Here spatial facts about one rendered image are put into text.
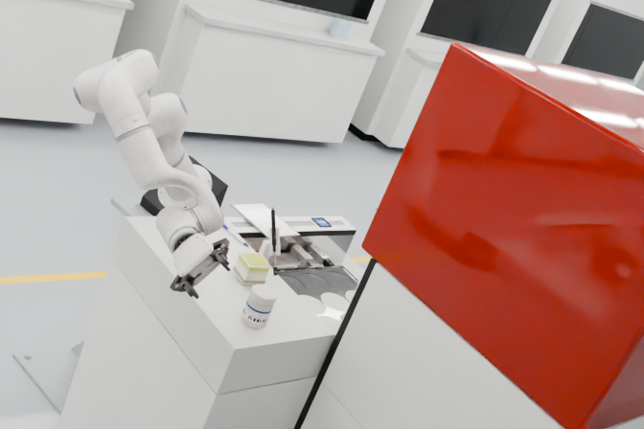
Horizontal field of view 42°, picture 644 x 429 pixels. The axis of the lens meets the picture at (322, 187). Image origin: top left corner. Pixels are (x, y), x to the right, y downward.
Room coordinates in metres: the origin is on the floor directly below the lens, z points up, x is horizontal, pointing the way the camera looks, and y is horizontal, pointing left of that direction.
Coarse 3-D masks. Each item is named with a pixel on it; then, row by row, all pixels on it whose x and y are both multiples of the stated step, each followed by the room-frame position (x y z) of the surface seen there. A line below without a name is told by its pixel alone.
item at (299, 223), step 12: (288, 216) 2.66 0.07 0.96; (300, 216) 2.70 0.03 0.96; (312, 216) 2.74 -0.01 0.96; (324, 216) 2.78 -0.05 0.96; (336, 216) 2.83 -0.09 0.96; (240, 228) 2.43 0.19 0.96; (252, 228) 2.46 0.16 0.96; (300, 228) 2.61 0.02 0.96; (312, 228) 2.65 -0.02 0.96; (324, 228) 2.69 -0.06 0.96; (336, 228) 2.73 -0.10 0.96; (348, 228) 2.77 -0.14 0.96
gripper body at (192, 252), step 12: (180, 240) 1.74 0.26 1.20; (192, 240) 1.73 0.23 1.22; (204, 240) 1.72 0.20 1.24; (180, 252) 1.71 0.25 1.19; (192, 252) 1.70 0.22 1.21; (204, 252) 1.68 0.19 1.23; (180, 264) 1.68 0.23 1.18; (192, 264) 1.66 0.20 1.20; (204, 264) 1.68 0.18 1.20; (216, 264) 1.69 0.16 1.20; (180, 276) 1.65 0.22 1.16; (192, 276) 1.67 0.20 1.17; (204, 276) 1.67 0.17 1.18
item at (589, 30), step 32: (576, 0) 8.63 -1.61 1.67; (608, 0) 8.86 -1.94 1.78; (640, 0) 9.30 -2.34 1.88; (544, 32) 8.75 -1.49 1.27; (576, 32) 8.66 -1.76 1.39; (608, 32) 9.07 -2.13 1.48; (640, 32) 9.53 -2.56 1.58; (576, 64) 8.87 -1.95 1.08; (608, 64) 9.30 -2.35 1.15; (640, 64) 9.79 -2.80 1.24
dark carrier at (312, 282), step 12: (288, 276) 2.37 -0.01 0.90; (300, 276) 2.40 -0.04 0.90; (312, 276) 2.43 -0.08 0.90; (324, 276) 2.46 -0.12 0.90; (336, 276) 2.50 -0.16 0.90; (348, 276) 2.53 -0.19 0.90; (300, 288) 2.32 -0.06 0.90; (312, 288) 2.35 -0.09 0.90; (324, 288) 2.38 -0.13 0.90; (336, 288) 2.41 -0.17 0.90; (348, 288) 2.45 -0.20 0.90; (348, 300) 2.37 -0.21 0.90; (336, 312) 2.26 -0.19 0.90
